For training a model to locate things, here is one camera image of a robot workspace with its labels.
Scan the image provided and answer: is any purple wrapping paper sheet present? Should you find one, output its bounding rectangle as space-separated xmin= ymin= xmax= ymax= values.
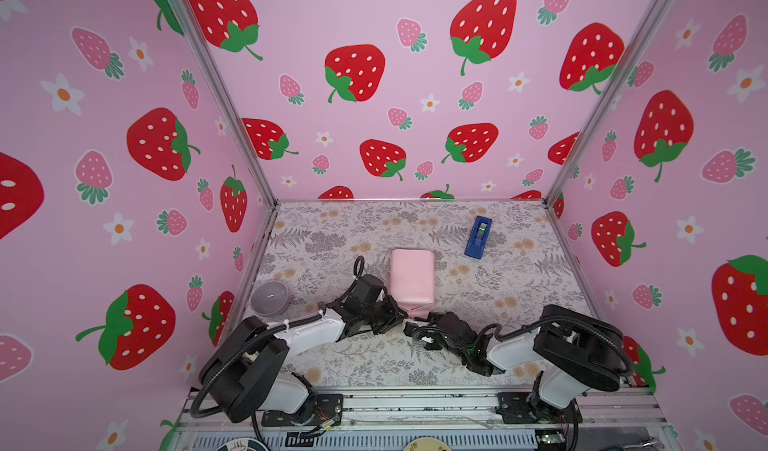
xmin=388 ymin=249 xmax=436 ymax=318

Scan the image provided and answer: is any grey round lid disc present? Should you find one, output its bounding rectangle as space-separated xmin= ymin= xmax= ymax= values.
xmin=249 ymin=281 xmax=291 ymax=317

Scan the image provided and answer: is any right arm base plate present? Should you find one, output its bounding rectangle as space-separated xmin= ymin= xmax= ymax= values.
xmin=496 ymin=392 xmax=583 ymax=425

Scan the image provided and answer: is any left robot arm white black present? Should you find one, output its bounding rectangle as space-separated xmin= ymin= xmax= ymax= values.
xmin=190 ymin=274 xmax=408 ymax=423

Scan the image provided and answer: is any blue tape dispenser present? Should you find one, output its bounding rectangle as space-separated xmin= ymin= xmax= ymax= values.
xmin=464 ymin=216 xmax=492 ymax=260

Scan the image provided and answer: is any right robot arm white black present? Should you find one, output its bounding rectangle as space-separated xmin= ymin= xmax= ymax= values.
xmin=404 ymin=305 xmax=635 ymax=422

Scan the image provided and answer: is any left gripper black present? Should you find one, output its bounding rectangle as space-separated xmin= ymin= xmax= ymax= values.
xmin=360 ymin=294 xmax=410 ymax=333

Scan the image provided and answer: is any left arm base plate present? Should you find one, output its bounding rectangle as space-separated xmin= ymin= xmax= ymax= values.
xmin=261 ymin=393 xmax=344 ymax=427

